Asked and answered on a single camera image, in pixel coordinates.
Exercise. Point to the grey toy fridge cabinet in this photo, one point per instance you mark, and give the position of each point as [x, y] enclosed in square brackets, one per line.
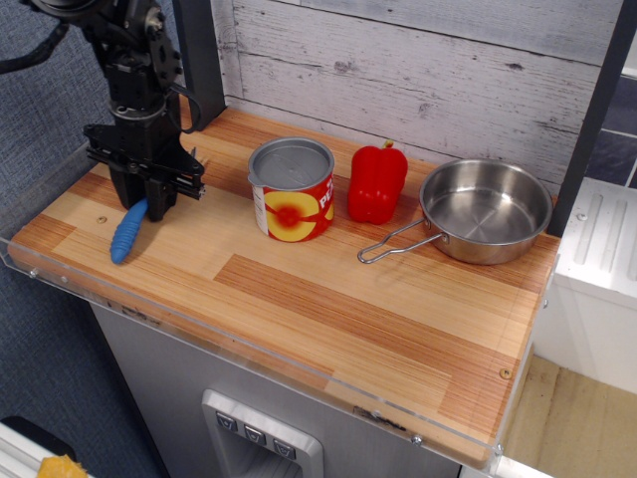
[168, 378]

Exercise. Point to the dark grey right post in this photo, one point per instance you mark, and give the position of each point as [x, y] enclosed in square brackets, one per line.
[611, 70]

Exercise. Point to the clear acrylic table guard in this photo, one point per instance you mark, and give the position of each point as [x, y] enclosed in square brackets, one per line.
[418, 345]

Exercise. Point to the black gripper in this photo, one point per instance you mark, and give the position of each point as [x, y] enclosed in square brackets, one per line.
[146, 147]

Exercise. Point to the red yellow food can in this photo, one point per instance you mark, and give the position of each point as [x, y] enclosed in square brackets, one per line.
[292, 185]

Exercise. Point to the red bell pepper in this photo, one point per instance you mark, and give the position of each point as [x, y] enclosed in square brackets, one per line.
[377, 178]

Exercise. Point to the dark grey post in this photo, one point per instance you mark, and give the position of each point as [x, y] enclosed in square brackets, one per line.
[611, 70]
[202, 69]

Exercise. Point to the white toy sink unit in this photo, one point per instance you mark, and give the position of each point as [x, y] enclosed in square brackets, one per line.
[587, 322]

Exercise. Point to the silver dispenser button panel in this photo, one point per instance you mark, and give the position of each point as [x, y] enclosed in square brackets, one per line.
[259, 438]

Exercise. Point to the small steel pan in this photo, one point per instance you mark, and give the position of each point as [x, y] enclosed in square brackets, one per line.
[477, 211]

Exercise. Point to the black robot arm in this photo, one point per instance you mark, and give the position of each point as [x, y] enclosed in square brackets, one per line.
[135, 54]

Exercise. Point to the blue handled metal fork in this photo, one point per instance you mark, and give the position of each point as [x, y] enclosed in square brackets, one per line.
[126, 231]

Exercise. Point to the yellow object at corner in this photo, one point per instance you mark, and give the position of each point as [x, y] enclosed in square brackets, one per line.
[61, 467]

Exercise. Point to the dark grey left post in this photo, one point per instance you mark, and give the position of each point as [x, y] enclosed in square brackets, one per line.
[202, 69]

